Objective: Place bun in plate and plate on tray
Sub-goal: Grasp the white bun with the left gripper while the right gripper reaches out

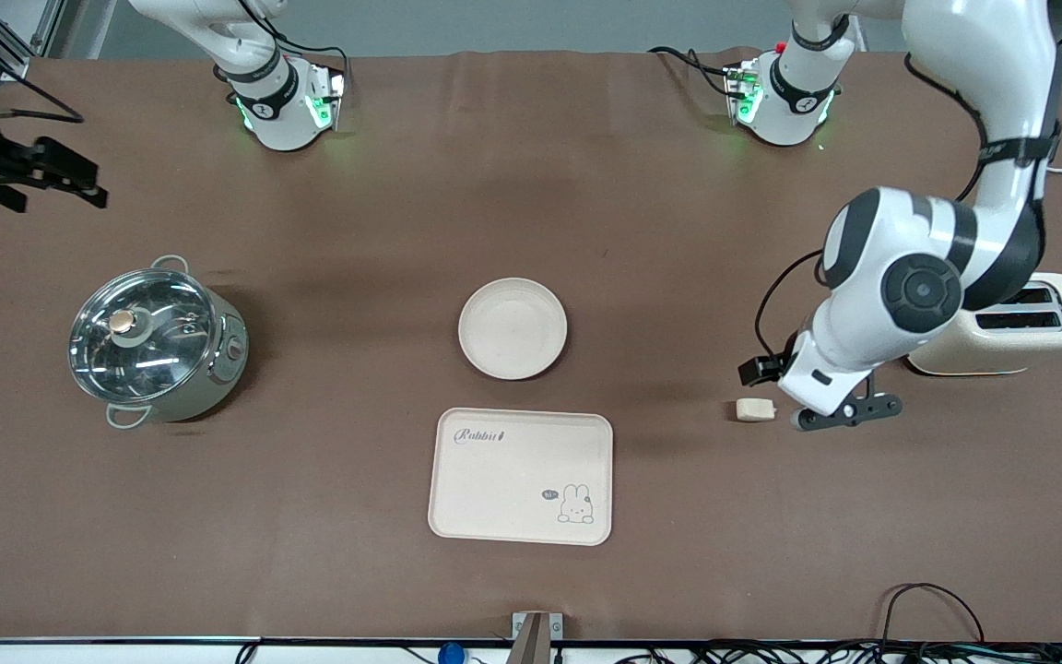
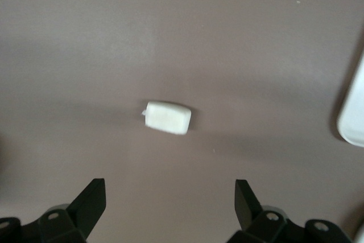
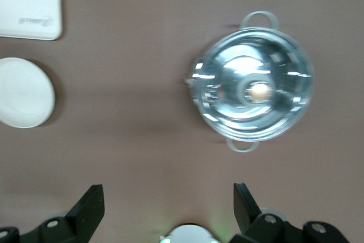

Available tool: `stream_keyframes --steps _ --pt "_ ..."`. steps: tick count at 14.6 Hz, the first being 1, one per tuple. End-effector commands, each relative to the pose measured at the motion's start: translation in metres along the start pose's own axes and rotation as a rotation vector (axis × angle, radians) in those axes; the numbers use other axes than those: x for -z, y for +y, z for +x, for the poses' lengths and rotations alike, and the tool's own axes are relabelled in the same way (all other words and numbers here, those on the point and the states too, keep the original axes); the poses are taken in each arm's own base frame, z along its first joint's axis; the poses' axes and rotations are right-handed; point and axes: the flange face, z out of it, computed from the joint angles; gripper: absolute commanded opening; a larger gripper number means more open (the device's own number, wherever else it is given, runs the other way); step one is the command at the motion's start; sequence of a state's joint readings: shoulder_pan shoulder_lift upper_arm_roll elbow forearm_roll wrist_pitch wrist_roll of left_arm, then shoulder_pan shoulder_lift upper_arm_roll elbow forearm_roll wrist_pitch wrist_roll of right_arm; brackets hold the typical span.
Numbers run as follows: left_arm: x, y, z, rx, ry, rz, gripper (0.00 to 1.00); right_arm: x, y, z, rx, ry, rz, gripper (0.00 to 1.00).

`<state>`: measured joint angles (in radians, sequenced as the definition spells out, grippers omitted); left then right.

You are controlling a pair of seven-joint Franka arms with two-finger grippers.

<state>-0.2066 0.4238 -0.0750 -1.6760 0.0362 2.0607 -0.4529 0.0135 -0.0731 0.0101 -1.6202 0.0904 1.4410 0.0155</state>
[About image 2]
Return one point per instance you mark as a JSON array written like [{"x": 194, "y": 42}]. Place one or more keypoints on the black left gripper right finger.
[{"x": 250, "y": 214}]

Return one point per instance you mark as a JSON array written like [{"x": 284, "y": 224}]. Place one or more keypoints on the brown table mat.
[{"x": 182, "y": 41}]

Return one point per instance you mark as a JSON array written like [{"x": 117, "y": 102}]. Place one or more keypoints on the beige rabbit print tray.
[{"x": 354, "y": 112}]

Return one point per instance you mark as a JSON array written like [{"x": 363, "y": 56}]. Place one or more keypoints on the white rectangular steamed bun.
[{"x": 168, "y": 117}]

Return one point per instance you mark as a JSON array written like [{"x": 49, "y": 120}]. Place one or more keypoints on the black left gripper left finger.
[{"x": 85, "y": 206}]

